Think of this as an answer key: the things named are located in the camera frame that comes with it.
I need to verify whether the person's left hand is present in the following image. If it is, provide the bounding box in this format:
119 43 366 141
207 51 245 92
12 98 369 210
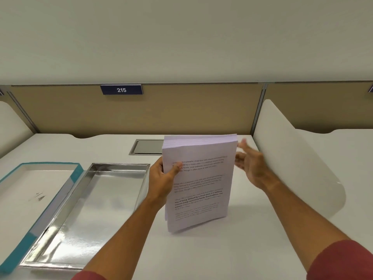
145 157 183 208

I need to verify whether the person's right hand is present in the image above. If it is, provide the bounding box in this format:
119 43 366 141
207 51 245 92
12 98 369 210
234 139 275 190

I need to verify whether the stack of printed paper sheets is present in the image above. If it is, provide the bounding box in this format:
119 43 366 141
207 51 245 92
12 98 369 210
162 134 238 234

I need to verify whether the person's left forearm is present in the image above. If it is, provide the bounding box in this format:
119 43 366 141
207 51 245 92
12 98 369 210
82 198 167 277

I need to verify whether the person's right forearm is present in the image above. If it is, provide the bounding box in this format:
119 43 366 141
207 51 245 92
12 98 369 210
262 175 351 272

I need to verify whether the white curved side divider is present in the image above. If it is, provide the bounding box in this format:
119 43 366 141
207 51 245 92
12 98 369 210
0 101 34 158
253 99 347 220

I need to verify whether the beige desk partition panel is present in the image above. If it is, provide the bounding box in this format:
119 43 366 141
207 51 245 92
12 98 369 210
9 83 264 139
263 82 373 134

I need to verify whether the silver foil-lined box tray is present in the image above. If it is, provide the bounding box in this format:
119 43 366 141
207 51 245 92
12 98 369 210
19 163 151 270

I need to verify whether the blue number sign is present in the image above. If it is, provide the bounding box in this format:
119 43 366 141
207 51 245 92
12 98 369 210
100 84 143 95

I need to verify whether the red left sleeve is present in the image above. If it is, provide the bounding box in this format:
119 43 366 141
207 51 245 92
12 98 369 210
71 270 107 280

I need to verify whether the red sleeve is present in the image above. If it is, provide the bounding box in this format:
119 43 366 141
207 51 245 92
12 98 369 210
71 270 107 280
306 240 373 280

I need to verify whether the red right sleeve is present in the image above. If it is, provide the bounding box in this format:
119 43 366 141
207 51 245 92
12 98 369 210
306 240 373 280

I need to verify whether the teal box lid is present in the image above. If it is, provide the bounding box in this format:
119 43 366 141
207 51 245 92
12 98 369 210
0 162 85 274

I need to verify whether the metal cable hatch cover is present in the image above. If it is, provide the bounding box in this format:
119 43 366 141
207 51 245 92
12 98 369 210
128 139 165 156

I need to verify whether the grey metal partition post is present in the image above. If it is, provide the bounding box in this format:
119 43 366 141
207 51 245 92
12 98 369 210
5 91 40 134
251 83 268 136

